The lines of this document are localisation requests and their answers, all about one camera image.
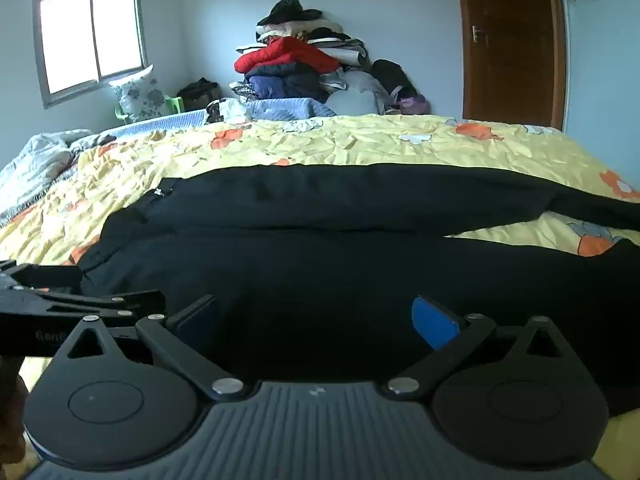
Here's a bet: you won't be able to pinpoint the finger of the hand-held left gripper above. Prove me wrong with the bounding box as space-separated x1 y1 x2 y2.
0 287 166 319
0 259 84 292

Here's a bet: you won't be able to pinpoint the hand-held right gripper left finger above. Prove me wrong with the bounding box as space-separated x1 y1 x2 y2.
65 295 246 403

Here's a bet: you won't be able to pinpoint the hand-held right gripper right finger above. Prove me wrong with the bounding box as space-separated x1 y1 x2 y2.
382 296 568 403

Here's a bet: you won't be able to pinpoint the black pants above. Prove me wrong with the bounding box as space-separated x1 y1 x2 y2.
77 162 640 411

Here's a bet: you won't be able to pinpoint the grey quilt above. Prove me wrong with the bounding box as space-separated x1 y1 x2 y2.
0 129 109 227

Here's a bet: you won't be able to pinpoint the blue striped sheet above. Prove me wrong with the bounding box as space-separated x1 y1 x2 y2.
97 110 212 144

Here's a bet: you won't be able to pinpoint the yellow floral bedsheet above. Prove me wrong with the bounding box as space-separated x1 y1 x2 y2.
0 112 640 480

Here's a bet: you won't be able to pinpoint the floral pillow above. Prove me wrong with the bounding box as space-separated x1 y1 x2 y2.
109 65 172 124

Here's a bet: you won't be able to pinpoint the black and white patterned cloth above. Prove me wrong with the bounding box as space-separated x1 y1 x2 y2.
206 97 254 124

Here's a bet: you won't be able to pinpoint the green plastic chair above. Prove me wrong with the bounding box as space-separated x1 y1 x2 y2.
114 94 185 124

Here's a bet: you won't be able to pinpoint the purple cloth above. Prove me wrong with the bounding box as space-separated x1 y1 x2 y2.
399 95 431 116

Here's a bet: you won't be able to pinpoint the black bag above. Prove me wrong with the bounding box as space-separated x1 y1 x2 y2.
176 77 221 111

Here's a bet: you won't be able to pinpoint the window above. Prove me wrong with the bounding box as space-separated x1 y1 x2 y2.
32 0 149 110

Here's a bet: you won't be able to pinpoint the blue quilted blanket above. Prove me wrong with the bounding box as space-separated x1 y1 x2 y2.
249 97 337 122

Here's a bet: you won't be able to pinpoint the grey garment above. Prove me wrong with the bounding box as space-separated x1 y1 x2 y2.
320 70 392 116

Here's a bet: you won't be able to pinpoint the black garment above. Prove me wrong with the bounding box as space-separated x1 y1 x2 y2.
371 59 419 104

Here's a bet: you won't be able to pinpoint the navy jacket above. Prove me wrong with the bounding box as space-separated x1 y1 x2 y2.
244 62 332 101

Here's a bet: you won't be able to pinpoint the red jacket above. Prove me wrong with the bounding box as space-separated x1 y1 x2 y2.
234 36 342 75

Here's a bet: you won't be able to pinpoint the brown wooden door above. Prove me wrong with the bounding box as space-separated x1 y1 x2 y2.
454 0 569 134

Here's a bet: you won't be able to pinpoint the black and white garments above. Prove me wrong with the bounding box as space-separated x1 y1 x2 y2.
236 19 369 70

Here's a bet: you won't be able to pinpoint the black jacket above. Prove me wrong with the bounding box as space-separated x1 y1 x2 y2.
256 0 324 29

